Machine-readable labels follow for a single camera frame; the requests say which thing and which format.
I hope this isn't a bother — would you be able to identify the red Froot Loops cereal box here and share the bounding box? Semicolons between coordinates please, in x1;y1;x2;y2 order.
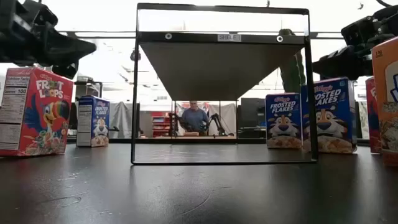
364;77;382;154
0;67;75;157

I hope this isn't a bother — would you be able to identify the orange Mini-Wheats cereal box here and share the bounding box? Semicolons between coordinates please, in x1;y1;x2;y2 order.
371;36;398;167

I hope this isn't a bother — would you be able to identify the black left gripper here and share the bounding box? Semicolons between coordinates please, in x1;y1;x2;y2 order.
0;0;97;80

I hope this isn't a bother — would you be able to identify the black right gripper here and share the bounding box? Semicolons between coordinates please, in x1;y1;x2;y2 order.
312;4;398;81

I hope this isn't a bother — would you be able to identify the person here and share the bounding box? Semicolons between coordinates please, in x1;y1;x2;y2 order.
180;100;210;136

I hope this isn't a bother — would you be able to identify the black metal background stand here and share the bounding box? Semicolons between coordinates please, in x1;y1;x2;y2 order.
73;76;104;100

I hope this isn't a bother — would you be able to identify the blue Frosted Flakes cereal box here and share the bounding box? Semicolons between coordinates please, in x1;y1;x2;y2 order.
265;92;303;149
300;77;358;154
76;95;111;148

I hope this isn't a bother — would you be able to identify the black metal wood-top shelf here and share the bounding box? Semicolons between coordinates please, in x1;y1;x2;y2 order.
130;2;318;166

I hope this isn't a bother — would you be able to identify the grey draped cloth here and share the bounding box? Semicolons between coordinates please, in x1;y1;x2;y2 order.
208;103;237;136
109;101;137;139

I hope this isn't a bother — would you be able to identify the leaf patterned cloth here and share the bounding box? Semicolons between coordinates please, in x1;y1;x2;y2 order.
358;101;369;140

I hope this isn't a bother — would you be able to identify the dark background monitor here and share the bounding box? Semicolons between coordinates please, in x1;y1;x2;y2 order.
241;98;267;138

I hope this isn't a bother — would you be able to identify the green cactus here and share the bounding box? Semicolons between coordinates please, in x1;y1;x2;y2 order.
278;28;307;94

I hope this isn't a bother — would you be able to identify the white shelf label sticker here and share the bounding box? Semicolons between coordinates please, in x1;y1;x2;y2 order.
217;33;242;42

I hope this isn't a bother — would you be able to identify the red storage rack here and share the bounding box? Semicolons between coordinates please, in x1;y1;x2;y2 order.
151;111;172;138

